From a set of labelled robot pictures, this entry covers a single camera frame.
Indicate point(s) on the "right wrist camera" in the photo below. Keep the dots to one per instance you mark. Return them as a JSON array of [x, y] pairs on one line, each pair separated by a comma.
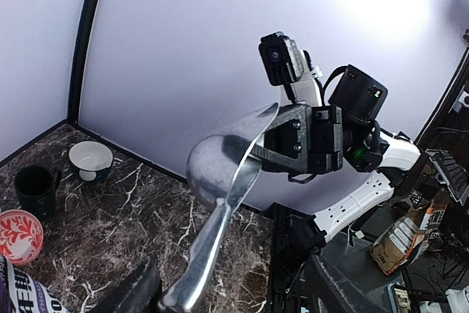
[[290, 68]]

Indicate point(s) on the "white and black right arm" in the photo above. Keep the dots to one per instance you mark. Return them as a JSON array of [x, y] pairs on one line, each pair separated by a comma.
[[368, 149]]

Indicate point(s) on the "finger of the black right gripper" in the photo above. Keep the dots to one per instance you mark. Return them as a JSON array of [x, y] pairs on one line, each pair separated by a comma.
[[285, 146]]

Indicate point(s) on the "red patterned white bowl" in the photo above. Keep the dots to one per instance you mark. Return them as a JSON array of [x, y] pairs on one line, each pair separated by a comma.
[[22, 236]]

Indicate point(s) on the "black right frame post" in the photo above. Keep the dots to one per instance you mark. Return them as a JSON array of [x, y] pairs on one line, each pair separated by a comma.
[[81, 47]]

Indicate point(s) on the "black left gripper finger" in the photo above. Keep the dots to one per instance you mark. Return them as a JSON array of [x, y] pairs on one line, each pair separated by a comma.
[[138, 292]]

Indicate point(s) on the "silver metal scoop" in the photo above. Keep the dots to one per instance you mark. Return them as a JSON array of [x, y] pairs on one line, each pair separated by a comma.
[[220, 173]]

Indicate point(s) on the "blue and white bowl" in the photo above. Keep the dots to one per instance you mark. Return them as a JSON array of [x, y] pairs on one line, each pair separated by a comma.
[[91, 160]]

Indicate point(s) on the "dark green mug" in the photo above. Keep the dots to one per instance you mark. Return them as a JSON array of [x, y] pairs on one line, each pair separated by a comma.
[[35, 188]]

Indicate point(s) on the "purple pet food bag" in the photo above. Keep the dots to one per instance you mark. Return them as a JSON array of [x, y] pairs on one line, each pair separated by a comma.
[[21, 293]]

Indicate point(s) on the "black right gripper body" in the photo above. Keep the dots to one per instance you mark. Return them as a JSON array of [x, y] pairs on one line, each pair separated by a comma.
[[326, 140]]

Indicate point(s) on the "brown paper bag background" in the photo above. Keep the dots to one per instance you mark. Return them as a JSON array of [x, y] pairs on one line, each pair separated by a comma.
[[408, 237]]

